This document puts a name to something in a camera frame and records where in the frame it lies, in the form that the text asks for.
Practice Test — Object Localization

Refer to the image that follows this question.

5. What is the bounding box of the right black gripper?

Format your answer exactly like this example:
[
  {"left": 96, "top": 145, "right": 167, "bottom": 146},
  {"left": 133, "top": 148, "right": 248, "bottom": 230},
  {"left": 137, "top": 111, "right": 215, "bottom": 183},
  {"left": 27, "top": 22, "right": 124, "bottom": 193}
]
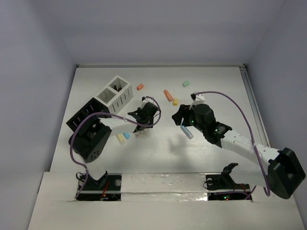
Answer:
[{"left": 172, "top": 103, "right": 206, "bottom": 133}]

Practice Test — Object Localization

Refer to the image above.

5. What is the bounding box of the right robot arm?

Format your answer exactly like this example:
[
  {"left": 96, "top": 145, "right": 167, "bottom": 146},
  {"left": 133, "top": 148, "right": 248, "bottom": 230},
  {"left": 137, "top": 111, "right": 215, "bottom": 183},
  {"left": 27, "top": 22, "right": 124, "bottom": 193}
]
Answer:
[{"left": 172, "top": 104, "right": 306, "bottom": 199}]

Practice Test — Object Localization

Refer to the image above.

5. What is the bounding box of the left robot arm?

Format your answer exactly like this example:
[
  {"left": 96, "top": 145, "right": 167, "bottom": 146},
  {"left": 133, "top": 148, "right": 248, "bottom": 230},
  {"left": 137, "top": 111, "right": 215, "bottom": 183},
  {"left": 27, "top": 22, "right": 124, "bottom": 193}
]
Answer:
[{"left": 66, "top": 97, "right": 161, "bottom": 189}]

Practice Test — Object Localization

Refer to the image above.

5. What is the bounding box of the yellow highlighter cap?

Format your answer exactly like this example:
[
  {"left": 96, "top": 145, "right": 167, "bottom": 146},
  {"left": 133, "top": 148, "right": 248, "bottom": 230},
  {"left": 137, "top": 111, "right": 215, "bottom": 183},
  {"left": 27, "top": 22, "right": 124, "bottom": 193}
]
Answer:
[{"left": 173, "top": 98, "right": 178, "bottom": 106}]

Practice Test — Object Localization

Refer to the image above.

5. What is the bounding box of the orange highlighter cap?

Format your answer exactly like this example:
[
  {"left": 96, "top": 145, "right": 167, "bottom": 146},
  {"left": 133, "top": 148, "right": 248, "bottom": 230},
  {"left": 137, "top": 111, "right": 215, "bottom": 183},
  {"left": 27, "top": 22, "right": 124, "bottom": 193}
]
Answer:
[{"left": 164, "top": 90, "right": 173, "bottom": 102}]

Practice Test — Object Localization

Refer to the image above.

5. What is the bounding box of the blue highlighter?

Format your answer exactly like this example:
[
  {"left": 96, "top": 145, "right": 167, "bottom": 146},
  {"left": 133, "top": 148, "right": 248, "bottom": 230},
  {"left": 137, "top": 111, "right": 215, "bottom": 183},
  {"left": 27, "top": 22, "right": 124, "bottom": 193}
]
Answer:
[{"left": 180, "top": 125, "right": 194, "bottom": 139}]

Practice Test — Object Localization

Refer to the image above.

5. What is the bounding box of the blue highlighter cap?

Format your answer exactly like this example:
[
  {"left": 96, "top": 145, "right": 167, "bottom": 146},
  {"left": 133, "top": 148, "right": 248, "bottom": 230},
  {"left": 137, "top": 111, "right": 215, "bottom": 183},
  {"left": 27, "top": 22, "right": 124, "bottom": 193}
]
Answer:
[{"left": 123, "top": 132, "right": 130, "bottom": 139}]

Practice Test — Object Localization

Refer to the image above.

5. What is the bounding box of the green highlighter cap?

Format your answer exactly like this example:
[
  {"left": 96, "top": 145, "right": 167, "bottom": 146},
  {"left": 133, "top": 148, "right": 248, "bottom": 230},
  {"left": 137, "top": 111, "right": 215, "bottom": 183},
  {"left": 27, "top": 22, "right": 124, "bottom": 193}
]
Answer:
[{"left": 182, "top": 80, "right": 190, "bottom": 87}]

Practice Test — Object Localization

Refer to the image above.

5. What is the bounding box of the small orange marker cap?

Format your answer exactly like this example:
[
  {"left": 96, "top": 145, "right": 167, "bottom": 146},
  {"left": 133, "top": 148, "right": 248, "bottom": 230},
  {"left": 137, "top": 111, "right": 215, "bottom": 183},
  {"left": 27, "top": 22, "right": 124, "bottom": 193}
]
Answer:
[{"left": 136, "top": 84, "right": 144, "bottom": 90}]

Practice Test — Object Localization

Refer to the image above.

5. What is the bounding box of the yellow highlighter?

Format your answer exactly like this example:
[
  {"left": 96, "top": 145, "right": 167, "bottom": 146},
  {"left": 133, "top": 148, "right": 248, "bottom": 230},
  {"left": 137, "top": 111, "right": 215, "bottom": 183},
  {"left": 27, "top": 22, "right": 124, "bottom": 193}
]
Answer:
[{"left": 116, "top": 134, "right": 125, "bottom": 145}]

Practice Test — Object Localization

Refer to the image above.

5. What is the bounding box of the white slotted organizer box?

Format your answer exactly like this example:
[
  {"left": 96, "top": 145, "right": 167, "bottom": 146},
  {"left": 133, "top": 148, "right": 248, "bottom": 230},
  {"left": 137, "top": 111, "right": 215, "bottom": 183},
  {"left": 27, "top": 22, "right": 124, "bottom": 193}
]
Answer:
[{"left": 94, "top": 75, "right": 133, "bottom": 114}]

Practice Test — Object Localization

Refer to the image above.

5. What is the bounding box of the black slotted organizer box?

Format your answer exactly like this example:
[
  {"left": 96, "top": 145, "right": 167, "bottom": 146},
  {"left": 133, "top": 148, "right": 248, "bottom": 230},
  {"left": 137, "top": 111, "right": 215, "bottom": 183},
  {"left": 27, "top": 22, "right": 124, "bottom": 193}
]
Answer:
[{"left": 66, "top": 98, "right": 109, "bottom": 132}]

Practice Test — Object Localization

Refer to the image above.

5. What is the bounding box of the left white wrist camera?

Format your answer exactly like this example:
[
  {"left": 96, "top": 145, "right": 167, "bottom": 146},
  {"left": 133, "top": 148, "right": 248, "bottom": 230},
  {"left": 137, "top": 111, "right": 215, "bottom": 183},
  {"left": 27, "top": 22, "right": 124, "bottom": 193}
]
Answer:
[{"left": 141, "top": 96, "right": 150, "bottom": 108}]

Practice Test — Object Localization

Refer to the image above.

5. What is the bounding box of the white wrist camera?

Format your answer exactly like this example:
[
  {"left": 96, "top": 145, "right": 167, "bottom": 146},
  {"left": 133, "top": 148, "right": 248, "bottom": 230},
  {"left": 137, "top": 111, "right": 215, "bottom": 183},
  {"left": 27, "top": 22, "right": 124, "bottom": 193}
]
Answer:
[
  {"left": 189, "top": 92, "right": 205, "bottom": 110},
  {"left": 141, "top": 96, "right": 150, "bottom": 108}
]

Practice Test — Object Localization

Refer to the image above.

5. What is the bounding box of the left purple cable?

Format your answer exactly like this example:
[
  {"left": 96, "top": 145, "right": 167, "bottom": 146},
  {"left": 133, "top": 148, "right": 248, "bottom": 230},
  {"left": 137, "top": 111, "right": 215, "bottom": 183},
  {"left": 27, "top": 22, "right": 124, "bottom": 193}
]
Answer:
[{"left": 69, "top": 96, "right": 162, "bottom": 199}]

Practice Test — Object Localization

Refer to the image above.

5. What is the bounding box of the purple cable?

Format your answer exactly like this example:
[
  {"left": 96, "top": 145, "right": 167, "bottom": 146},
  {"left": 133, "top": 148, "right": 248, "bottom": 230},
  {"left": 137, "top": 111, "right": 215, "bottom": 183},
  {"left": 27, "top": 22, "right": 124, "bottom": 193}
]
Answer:
[
  {"left": 69, "top": 96, "right": 162, "bottom": 199},
  {"left": 196, "top": 91, "right": 271, "bottom": 197}
]

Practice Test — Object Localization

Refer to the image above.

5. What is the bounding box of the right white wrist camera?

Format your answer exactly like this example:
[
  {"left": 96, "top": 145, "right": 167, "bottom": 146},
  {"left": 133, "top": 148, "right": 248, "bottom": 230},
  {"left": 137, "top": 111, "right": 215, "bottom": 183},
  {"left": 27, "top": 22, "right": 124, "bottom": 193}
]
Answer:
[{"left": 189, "top": 92, "right": 205, "bottom": 110}]

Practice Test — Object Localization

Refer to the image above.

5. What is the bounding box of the aluminium side rail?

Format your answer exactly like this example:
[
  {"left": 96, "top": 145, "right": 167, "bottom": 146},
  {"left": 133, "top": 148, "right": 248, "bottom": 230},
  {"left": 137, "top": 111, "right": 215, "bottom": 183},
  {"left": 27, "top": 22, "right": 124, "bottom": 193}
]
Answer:
[{"left": 239, "top": 64, "right": 278, "bottom": 170}]

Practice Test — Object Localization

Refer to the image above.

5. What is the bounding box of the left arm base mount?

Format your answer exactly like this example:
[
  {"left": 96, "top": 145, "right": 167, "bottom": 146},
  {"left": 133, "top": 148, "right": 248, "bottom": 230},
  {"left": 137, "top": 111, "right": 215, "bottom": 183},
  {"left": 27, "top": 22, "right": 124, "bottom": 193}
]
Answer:
[{"left": 76, "top": 172, "right": 122, "bottom": 201}]

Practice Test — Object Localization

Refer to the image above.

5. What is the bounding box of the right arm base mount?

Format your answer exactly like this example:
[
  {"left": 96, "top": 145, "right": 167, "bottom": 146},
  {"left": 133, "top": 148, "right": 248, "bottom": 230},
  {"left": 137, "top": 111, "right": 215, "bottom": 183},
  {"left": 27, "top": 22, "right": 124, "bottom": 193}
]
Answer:
[{"left": 203, "top": 163, "right": 252, "bottom": 201}]

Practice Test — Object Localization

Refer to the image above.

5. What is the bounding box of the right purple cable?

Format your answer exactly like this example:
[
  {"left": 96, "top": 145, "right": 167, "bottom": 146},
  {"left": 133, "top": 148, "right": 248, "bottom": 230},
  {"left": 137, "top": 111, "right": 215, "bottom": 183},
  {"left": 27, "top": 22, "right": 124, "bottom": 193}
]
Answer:
[{"left": 196, "top": 91, "right": 271, "bottom": 197}]

